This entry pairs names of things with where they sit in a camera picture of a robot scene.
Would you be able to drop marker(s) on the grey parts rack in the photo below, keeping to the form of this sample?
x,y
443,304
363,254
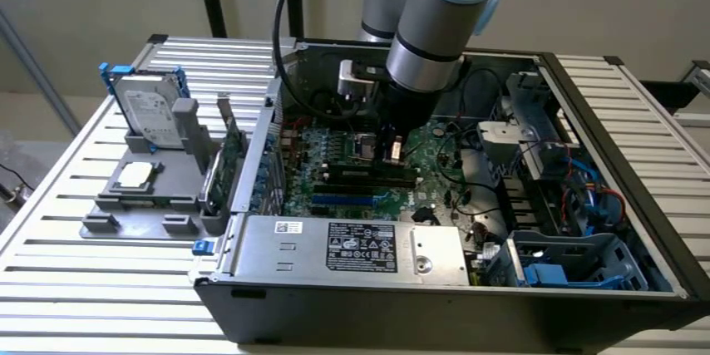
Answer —
x,y
155,188

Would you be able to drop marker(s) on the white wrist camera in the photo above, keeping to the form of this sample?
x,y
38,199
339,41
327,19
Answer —
x,y
355,76

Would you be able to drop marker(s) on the silver power supply unit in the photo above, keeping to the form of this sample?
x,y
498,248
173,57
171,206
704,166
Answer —
x,y
355,247

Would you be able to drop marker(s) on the CPU socket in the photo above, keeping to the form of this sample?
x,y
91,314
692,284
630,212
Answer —
x,y
363,145

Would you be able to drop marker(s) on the blue case latch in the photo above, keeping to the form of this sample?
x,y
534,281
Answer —
x,y
203,246

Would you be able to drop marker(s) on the open black PC case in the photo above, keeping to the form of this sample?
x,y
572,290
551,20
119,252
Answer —
x,y
443,188

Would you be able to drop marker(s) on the black expansion slot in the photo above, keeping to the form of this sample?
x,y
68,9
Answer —
x,y
332,210

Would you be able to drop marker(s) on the metal disk bay cage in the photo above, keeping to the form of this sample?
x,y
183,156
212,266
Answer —
x,y
532,122

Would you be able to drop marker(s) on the green RAM stick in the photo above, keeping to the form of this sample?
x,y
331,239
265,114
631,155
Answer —
x,y
383,173

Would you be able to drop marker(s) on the blue disk bay bracket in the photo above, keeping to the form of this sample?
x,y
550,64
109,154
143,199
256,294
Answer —
x,y
571,263

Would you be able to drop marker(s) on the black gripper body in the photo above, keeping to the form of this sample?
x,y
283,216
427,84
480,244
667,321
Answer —
x,y
408,105

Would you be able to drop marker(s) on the green motherboard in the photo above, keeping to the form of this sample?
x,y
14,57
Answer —
x,y
365,172

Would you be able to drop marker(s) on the blue expansion slot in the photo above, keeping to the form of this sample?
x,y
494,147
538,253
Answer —
x,y
343,200

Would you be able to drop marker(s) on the silver CPU chip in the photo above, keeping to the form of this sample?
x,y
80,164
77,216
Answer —
x,y
132,174

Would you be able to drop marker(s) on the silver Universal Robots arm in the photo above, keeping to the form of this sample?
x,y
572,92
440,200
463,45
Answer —
x,y
427,35

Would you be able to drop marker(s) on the black RAM slot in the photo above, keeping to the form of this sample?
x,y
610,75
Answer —
x,y
365,180
355,188

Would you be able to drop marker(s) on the hard disk in blue bracket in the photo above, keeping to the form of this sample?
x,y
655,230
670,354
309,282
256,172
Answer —
x,y
147,114

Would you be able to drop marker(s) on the green graphics card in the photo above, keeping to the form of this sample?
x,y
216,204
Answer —
x,y
224,164

